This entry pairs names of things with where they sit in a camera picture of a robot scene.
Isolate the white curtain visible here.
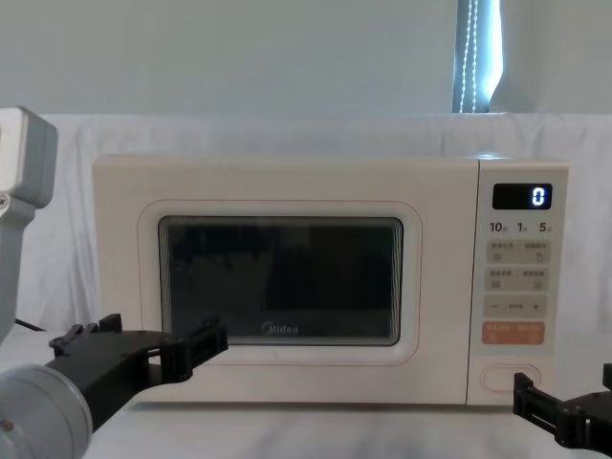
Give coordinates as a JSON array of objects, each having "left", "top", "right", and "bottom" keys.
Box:
[{"left": 0, "top": 0, "right": 612, "bottom": 336}]

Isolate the oven control panel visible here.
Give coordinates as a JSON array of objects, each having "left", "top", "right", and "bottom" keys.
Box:
[{"left": 470, "top": 157, "right": 571, "bottom": 405}]

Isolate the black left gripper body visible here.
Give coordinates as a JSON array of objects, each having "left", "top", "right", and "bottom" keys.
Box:
[{"left": 44, "top": 329, "right": 191, "bottom": 432}]

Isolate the white table cloth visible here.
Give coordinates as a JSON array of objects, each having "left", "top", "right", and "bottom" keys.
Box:
[{"left": 0, "top": 328, "right": 612, "bottom": 459}]

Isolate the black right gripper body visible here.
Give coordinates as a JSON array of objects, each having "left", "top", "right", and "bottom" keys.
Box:
[{"left": 562, "top": 388, "right": 612, "bottom": 453}]

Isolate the cream microwave oven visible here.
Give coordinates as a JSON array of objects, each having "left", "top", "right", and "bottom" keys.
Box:
[{"left": 90, "top": 153, "right": 571, "bottom": 408}]

